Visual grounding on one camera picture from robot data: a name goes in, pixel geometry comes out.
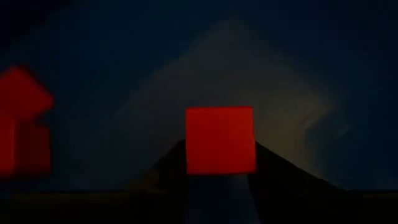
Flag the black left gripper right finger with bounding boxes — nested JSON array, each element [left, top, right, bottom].
[[254, 141, 398, 224]]

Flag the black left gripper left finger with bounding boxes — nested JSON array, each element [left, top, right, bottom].
[[0, 139, 189, 224]]

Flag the large blue plastic bin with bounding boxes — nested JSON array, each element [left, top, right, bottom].
[[0, 0, 398, 194]]

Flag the red wedge block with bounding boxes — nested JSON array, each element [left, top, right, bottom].
[[0, 65, 55, 124]]

